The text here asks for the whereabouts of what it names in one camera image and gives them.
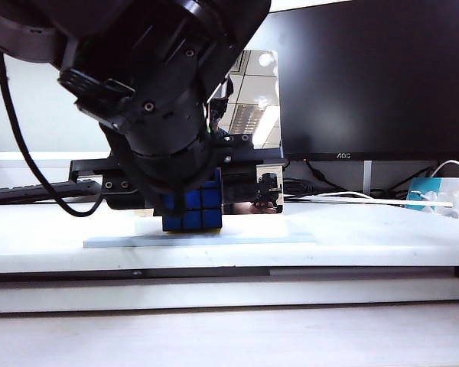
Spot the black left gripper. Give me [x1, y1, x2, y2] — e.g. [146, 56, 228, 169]
[69, 132, 285, 219]

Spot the Rubik's cube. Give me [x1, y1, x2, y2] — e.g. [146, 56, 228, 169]
[161, 167, 224, 235]

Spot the square frameless mirror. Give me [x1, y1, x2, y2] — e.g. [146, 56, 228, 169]
[210, 48, 285, 216]

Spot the black keyboard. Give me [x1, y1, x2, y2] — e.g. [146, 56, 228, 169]
[0, 178, 103, 205]

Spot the white flat monitor base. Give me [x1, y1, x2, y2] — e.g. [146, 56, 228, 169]
[284, 193, 456, 209]

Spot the black AOC monitor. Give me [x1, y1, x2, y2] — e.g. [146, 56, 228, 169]
[248, 0, 459, 163]

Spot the blue white package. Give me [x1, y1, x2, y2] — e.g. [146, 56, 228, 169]
[404, 177, 459, 222]

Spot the light blue base plate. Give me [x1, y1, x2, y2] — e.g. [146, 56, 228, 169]
[83, 230, 317, 249]

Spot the black cable bundle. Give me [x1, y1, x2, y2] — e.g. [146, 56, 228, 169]
[282, 159, 441, 196]

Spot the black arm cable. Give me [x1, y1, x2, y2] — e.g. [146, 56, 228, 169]
[0, 48, 103, 218]

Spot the grey monitor stand post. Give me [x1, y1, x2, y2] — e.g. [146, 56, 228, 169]
[363, 160, 374, 194]

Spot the white cable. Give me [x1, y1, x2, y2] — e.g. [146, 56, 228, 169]
[429, 159, 459, 181]

